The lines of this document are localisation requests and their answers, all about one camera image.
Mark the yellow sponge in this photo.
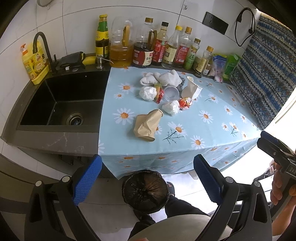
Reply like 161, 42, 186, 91
82, 56, 96, 66

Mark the person's right forearm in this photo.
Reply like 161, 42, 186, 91
272, 196, 295, 236

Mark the white paper ball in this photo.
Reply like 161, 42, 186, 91
139, 86, 158, 101

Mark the white tissue ball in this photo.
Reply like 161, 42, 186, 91
162, 100, 180, 116

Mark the person's right hand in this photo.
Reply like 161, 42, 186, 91
270, 161, 282, 205

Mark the silver foil wrapper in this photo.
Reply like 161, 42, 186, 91
177, 76, 185, 92

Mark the crushed white paper cup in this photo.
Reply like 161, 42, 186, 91
181, 76, 203, 99

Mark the small dark sesame oil bottle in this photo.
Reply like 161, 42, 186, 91
195, 46, 214, 78

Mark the large cooking oil jug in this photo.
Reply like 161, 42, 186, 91
109, 16, 133, 68

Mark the green yellow sauce bottle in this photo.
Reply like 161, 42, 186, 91
95, 14, 109, 59

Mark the yellow dish soap bottle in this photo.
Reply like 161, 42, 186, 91
20, 40, 49, 85

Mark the green carton box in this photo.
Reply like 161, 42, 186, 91
222, 54, 240, 80

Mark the black power cable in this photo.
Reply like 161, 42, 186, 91
234, 7, 256, 47

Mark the red label soy sauce bottle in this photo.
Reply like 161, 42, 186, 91
152, 22, 169, 66

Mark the black kitchen sink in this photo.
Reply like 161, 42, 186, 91
17, 70, 110, 133

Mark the blue patterned cloth cover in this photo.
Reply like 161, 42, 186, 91
230, 13, 295, 130

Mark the green label pepper oil bottle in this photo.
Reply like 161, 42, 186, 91
183, 38, 201, 70

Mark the red orange candy wrapper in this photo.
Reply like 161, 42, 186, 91
178, 97, 193, 110

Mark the white vinegar bottle yellow cap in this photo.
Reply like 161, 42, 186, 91
162, 25, 183, 69

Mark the black dish cloth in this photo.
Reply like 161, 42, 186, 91
57, 52, 85, 69

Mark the black lined trash bin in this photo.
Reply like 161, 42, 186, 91
121, 170, 170, 214

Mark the red yellow snack wrapper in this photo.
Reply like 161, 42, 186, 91
154, 83, 164, 104

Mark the blue daisy tablecloth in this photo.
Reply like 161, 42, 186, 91
98, 67, 260, 178

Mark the chrome soap dispenser pump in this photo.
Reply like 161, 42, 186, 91
96, 55, 113, 69

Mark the crushed brown paper cup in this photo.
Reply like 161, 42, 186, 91
133, 109, 163, 142

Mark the large soy sauce jug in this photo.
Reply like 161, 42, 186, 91
132, 18, 157, 68

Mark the white knitted rag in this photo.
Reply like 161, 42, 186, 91
139, 70, 182, 87

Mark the black wall socket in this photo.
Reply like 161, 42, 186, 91
202, 11, 229, 35

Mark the black curved faucet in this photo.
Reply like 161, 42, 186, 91
32, 31, 58, 73

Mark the blue white plastic packet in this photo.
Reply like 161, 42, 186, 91
209, 55, 227, 83

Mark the red label clear bottle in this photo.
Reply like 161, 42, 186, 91
173, 27, 192, 68

